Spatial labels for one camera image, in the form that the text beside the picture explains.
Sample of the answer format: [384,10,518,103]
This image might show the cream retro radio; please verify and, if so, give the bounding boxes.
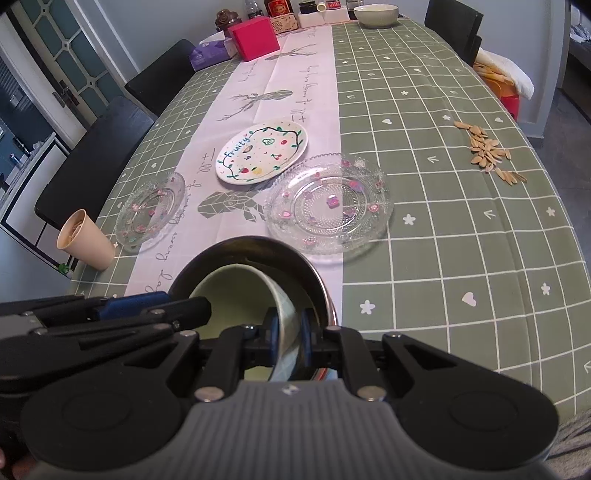
[269,13,297,34]

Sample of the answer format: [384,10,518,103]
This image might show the clear glass flower plate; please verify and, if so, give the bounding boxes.
[115,172,186,252]
[267,154,394,257]

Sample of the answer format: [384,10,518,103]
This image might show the green checkered tablecloth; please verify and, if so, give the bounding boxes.
[69,14,591,439]

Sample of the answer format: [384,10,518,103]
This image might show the cream ceramic bowl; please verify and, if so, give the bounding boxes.
[353,4,400,29]

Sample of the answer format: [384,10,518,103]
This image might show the white fruit-print plate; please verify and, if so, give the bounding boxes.
[215,119,308,185]

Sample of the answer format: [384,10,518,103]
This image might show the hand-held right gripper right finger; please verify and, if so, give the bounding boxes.
[299,308,472,401]

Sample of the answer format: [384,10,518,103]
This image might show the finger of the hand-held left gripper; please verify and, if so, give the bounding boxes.
[78,296,213,348]
[28,291,171,320]

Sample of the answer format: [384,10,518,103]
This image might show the metal door handle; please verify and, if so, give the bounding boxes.
[52,79,77,108]

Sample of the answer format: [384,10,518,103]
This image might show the pink box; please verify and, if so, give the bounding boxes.
[228,17,281,62]

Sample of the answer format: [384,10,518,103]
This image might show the brown ornament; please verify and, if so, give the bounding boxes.
[213,8,242,31]

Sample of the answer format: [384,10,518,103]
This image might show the green ceramic bowl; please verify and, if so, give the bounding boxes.
[187,264,315,384]

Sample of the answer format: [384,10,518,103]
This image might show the red plastic container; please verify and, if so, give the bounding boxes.
[496,78,522,120]

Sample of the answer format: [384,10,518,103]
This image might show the pile of wooden pieces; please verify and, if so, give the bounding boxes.
[453,121,528,186]

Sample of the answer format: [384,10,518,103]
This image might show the beige cup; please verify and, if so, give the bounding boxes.
[56,209,116,271]

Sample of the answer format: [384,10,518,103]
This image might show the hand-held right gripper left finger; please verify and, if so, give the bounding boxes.
[115,308,282,402]

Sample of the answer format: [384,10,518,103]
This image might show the striped grey cloth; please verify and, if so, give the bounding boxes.
[545,411,591,480]

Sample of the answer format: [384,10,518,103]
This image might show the wide black chair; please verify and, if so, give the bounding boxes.
[34,96,158,232]

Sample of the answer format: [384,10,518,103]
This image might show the white glass-pane door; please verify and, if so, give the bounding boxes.
[9,0,139,153]

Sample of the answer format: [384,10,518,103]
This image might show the white deer-print table runner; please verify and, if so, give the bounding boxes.
[124,21,345,333]

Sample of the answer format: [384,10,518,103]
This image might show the purple tissue box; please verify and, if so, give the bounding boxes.
[188,38,237,71]

